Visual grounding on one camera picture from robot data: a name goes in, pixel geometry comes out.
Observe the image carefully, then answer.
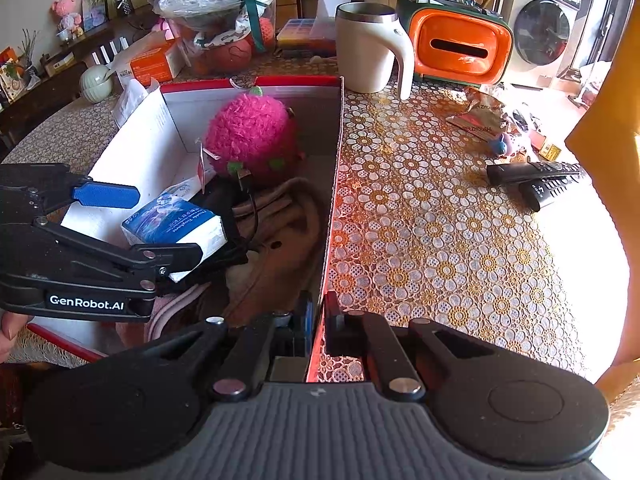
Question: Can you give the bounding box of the dark wooden sideboard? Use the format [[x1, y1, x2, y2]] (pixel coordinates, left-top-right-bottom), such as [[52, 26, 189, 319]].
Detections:
[[0, 25, 166, 146]]

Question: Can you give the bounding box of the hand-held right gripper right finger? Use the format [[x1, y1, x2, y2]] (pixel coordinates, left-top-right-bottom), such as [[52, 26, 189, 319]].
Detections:
[[324, 291, 496, 403]]

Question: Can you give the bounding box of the white router with antennas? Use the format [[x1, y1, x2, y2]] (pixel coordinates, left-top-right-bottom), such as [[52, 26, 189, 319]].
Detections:
[[91, 40, 128, 66]]

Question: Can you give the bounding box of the white cardboard box red rim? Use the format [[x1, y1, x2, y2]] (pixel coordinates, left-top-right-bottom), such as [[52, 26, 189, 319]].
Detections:
[[25, 75, 346, 363]]

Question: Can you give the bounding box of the colourful compartment box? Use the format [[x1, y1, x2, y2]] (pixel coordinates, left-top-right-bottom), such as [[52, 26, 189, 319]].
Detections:
[[276, 17, 338, 56]]

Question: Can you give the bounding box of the yellow fabric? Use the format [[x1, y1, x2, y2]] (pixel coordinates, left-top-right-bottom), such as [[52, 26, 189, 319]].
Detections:
[[565, 10, 640, 386]]

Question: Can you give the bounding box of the blue tissue pack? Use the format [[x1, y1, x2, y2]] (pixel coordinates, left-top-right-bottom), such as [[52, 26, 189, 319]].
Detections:
[[121, 185, 228, 283]]

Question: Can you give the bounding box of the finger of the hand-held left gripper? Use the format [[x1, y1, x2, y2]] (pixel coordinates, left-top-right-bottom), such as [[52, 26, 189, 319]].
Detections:
[[0, 162, 142, 217], [0, 217, 203, 293]]

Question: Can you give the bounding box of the washing machine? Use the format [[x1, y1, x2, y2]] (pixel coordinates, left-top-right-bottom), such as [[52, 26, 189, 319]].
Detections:
[[500, 0, 583, 88]]

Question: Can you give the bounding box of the brown fabric bag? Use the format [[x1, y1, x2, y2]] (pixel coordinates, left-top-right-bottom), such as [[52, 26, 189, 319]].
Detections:
[[220, 177, 328, 331]]

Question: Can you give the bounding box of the blue picture card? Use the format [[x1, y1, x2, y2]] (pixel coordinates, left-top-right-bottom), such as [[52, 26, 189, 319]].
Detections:
[[82, 0, 108, 31]]

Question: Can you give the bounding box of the black usb cable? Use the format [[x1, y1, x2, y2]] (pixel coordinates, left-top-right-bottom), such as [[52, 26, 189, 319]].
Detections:
[[235, 169, 261, 261]]

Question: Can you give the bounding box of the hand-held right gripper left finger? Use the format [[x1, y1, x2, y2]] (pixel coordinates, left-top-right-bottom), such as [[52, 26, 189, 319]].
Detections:
[[145, 291, 316, 403]]

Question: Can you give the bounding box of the person's left hand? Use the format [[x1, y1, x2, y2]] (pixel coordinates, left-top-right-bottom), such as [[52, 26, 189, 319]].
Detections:
[[0, 310, 33, 363]]

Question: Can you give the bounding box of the pink towel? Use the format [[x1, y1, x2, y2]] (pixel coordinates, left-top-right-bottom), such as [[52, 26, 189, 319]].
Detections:
[[115, 282, 211, 346]]

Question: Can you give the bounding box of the orange toy basketball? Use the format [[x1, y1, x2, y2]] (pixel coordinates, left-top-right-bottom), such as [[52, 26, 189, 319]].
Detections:
[[195, 39, 253, 73]]

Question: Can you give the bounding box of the orange knitted ball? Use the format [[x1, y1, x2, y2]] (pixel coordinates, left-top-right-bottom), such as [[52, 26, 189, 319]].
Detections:
[[257, 17, 277, 53]]

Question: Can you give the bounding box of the pink plush toy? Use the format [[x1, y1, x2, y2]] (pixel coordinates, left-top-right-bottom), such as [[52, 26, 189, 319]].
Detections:
[[202, 87, 303, 186]]

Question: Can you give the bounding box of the pale green ceramic jar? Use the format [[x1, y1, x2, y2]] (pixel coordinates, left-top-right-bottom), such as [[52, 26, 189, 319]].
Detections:
[[80, 64, 115, 105]]

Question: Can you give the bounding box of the small cardboard box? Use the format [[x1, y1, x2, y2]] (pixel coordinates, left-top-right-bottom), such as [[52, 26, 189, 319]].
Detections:
[[42, 52, 76, 76]]

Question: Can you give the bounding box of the black cloth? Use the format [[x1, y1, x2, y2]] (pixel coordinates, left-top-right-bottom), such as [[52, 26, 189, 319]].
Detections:
[[192, 180, 251, 281]]

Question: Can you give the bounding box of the orange white carton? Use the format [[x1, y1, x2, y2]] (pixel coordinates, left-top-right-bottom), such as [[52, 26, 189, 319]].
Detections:
[[112, 35, 186, 88]]

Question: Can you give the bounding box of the orange green desk organizer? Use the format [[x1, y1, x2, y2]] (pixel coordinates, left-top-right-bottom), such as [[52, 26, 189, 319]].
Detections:
[[396, 0, 515, 86]]

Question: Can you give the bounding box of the vase with twigs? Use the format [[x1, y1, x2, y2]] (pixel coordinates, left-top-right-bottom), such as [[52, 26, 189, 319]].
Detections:
[[17, 29, 43, 81]]

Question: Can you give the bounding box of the crumpled snack packet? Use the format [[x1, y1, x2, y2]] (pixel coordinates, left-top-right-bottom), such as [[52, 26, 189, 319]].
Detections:
[[445, 86, 508, 136]]

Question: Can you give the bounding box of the small blue pink toy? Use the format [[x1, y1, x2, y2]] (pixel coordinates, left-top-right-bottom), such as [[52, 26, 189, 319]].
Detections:
[[487, 132, 513, 157]]

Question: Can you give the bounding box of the white plastic wrapper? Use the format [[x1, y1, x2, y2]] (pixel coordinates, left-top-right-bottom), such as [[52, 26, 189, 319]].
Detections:
[[112, 77, 161, 128]]

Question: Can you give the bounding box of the white mug steel rim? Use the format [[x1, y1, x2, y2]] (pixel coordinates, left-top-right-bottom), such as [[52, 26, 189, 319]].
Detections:
[[335, 2, 416, 101]]

